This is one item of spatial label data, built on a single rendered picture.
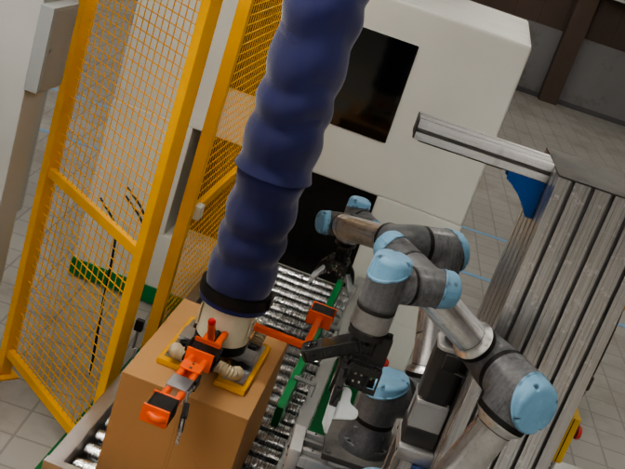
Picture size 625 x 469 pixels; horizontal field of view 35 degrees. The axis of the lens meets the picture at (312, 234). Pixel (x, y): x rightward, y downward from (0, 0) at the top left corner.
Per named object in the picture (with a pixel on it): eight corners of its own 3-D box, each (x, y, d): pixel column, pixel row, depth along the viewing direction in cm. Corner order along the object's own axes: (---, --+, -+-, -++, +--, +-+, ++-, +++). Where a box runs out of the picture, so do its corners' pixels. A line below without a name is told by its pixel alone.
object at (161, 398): (150, 404, 263) (154, 388, 261) (176, 414, 262) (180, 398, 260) (138, 419, 255) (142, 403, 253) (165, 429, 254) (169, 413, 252)
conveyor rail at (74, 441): (231, 264, 525) (240, 232, 519) (240, 268, 525) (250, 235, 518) (33, 507, 309) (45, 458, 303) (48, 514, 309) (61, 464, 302)
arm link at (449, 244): (386, 414, 283) (408, 223, 283) (429, 415, 290) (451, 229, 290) (409, 422, 272) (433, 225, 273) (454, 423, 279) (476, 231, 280)
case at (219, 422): (155, 393, 363) (183, 298, 349) (258, 432, 360) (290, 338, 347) (91, 480, 307) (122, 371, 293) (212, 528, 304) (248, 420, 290)
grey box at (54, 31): (48, 80, 355) (66, -2, 344) (62, 85, 354) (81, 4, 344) (22, 89, 336) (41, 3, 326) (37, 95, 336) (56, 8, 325)
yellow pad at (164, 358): (190, 320, 335) (193, 307, 333) (217, 330, 334) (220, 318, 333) (154, 362, 303) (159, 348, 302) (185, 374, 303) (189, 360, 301)
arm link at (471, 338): (506, 341, 229) (398, 213, 200) (533, 368, 220) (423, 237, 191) (469, 375, 229) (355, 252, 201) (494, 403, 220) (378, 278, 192)
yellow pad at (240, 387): (242, 341, 334) (246, 328, 332) (270, 351, 333) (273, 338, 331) (212, 384, 302) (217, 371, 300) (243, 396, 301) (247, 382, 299)
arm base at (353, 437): (390, 438, 287) (401, 410, 284) (388, 467, 273) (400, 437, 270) (340, 422, 287) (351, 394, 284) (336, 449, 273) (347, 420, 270)
